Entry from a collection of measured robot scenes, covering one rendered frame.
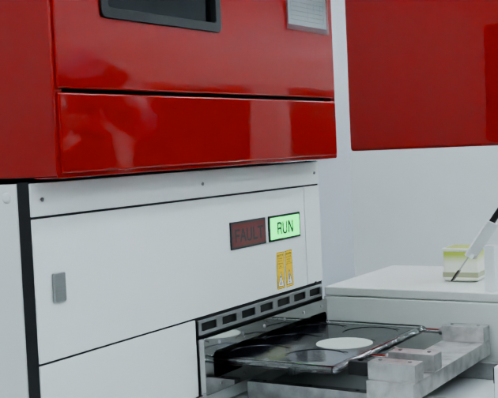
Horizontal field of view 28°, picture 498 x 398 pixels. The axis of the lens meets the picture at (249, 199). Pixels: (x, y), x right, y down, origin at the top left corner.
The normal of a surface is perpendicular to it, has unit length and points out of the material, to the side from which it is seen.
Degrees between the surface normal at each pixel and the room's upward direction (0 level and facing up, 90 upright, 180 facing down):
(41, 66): 90
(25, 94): 90
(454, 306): 90
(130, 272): 90
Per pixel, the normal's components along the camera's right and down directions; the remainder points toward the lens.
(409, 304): -0.52, 0.07
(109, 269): 0.85, -0.01
